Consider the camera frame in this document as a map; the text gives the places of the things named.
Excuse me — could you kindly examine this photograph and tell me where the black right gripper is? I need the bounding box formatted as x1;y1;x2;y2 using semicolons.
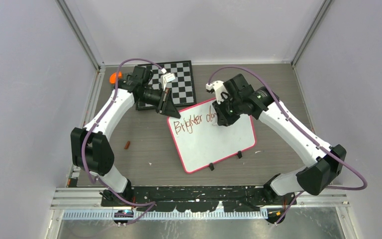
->
212;94;243;126

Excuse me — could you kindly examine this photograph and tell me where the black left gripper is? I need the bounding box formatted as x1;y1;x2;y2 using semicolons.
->
138;87;181;119

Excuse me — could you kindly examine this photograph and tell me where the brown marker cap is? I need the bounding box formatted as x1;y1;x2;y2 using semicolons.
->
124;141;130;150

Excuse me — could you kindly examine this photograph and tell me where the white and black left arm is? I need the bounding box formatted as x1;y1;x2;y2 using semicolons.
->
70;64;181;206

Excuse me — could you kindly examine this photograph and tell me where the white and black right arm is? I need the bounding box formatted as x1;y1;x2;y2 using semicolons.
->
205;74;346;205

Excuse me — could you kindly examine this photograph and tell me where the pink-framed whiteboard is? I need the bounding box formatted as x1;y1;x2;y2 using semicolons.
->
167;99;257;173

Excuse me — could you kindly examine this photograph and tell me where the black white checkerboard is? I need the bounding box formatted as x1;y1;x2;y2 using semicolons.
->
136;60;196;111

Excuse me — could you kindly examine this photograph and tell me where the orange curved block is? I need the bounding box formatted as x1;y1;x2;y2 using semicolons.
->
109;72;122;84

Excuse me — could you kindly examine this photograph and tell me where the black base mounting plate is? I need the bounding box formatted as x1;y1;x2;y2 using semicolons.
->
100;185;297;214

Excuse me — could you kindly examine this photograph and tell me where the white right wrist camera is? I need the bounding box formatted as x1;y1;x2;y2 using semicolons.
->
205;81;229;105

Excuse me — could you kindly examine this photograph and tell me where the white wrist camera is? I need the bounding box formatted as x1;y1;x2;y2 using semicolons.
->
205;81;229;105
161;72;176;90

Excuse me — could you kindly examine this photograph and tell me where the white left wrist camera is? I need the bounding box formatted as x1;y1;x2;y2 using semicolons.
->
161;72;176;90

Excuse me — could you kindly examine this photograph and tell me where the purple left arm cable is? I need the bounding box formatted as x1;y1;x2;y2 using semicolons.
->
81;58;167;226

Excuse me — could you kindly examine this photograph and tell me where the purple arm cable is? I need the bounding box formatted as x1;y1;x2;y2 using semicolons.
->
207;66;368;226
81;58;167;226

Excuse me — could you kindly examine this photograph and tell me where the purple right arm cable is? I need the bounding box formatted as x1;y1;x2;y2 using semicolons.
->
207;66;368;226

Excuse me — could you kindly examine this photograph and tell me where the aluminium frame rail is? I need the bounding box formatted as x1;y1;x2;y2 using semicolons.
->
50;64;106;210

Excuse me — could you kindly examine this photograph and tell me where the white slotted cable duct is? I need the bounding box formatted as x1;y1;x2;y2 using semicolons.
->
62;209;268;221

